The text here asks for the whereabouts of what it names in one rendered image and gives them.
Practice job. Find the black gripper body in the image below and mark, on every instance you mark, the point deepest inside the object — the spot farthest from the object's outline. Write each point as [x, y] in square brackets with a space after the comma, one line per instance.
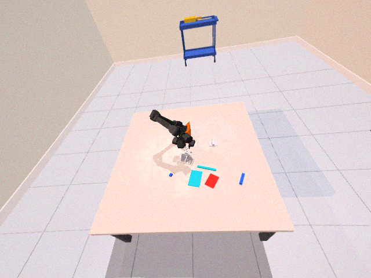
[191, 144]

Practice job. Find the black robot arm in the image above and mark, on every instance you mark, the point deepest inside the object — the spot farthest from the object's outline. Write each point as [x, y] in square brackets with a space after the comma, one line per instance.
[175, 128]

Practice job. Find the cyan flat rectangular plate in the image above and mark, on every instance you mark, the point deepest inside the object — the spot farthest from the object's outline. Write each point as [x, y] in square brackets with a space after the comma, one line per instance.
[195, 178]

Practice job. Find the red flat rectangular plate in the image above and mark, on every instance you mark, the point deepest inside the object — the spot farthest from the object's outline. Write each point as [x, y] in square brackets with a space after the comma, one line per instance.
[211, 181]

